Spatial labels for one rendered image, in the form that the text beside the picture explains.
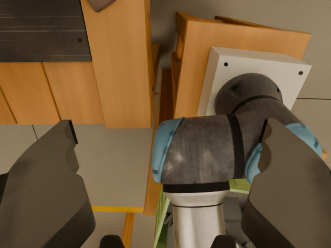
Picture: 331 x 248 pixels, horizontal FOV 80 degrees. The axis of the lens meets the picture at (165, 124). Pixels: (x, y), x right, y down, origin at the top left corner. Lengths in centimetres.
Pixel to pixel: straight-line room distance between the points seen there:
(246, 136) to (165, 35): 116
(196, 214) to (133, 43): 39
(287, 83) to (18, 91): 70
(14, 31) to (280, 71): 61
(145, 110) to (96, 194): 185
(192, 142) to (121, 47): 31
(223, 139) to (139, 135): 143
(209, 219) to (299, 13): 145
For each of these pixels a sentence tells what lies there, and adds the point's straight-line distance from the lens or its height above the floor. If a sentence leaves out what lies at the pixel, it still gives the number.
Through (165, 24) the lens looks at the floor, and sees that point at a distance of 141.
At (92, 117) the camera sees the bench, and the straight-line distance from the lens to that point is 64.
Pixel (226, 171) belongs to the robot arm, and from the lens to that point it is 34.
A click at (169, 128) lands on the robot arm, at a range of 33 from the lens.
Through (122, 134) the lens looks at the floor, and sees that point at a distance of 174.
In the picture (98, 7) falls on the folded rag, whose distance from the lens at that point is 49.
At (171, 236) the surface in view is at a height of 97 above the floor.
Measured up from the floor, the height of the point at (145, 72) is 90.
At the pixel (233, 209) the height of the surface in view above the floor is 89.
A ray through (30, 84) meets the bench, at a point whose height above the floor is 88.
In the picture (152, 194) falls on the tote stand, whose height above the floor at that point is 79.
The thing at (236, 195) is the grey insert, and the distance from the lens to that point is 92.
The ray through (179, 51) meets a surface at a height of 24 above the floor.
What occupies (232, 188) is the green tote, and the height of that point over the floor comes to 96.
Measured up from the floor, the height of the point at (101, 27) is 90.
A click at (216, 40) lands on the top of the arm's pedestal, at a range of 57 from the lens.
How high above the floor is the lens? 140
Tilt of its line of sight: 59 degrees down
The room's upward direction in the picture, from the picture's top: 179 degrees counter-clockwise
